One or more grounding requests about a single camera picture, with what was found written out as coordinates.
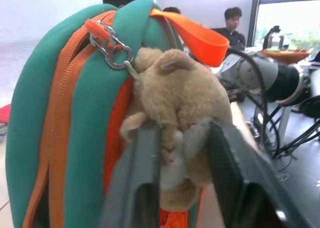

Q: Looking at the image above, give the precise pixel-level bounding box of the person behind backpack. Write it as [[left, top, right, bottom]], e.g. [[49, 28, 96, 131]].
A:
[[162, 7, 182, 15]]

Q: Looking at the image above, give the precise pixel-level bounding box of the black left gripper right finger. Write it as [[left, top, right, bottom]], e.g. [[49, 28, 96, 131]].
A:
[[207, 119, 309, 228]]

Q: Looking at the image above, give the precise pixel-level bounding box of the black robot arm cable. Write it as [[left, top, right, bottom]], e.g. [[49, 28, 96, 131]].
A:
[[226, 48, 281, 158]]

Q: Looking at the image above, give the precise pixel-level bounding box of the person in black shirt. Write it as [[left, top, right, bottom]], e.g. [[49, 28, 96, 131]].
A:
[[213, 7, 247, 51]]

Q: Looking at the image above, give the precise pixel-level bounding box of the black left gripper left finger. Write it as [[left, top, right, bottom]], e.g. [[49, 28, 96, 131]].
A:
[[98, 119, 161, 228]]

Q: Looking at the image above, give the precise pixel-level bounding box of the orange and teal backpack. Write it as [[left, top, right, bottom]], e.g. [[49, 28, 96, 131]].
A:
[[5, 0, 231, 228]]

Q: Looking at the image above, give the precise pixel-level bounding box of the red cloth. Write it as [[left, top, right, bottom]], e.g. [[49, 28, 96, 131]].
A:
[[0, 104, 12, 125]]

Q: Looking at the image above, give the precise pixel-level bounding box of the beige plush toy keychain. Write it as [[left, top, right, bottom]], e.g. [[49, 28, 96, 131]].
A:
[[120, 47, 234, 212]]

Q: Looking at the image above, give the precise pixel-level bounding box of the silver carabiner clip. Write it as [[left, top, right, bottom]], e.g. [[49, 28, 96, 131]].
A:
[[89, 25, 139, 80]]

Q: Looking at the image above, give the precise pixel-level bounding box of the orange bowl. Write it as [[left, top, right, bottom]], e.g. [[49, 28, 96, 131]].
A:
[[259, 48, 313, 63]]

